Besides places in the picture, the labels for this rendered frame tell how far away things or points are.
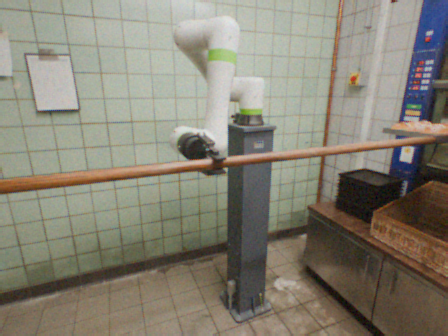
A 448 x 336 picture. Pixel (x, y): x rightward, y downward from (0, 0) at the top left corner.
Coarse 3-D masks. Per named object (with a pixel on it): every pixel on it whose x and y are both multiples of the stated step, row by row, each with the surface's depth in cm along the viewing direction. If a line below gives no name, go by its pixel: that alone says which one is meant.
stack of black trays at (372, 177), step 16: (352, 176) 180; (368, 176) 179; (384, 176) 179; (352, 192) 174; (368, 192) 165; (384, 192) 164; (400, 192) 174; (336, 208) 188; (352, 208) 177; (368, 208) 167
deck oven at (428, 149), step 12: (444, 60) 154; (444, 72) 155; (444, 96) 156; (432, 108) 162; (444, 108) 157; (432, 120) 163; (444, 120) 160; (432, 144) 164; (420, 156) 171; (420, 168) 172; (432, 168) 165; (420, 180) 173; (444, 180) 161
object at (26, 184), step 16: (352, 144) 90; (368, 144) 92; (384, 144) 95; (400, 144) 98; (416, 144) 102; (192, 160) 70; (208, 160) 71; (224, 160) 72; (240, 160) 74; (256, 160) 76; (272, 160) 78; (48, 176) 57; (64, 176) 58; (80, 176) 59; (96, 176) 60; (112, 176) 62; (128, 176) 63; (144, 176) 65; (0, 192) 54; (16, 192) 56
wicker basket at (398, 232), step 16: (416, 192) 159; (432, 192) 162; (384, 208) 151; (400, 208) 157; (416, 208) 164; (432, 208) 161; (384, 224) 145; (400, 224) 136; (416, 224) 165; (432, 224) 160; (384, 240) 146; (400, 240) 138; (416, 240) 130; (432, 240) 123; (416, 256) 131; (432, 256) 124
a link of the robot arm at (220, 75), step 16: (208, 64) 103; (224, 64) 101; (208, 80) 104; (224, 80) 102; (208, 96) 105; (224, 96) 103; (208, 112) 105; (224, 112) 104; (208, 128) 104; (224, 128) 105; (224, 144) 105
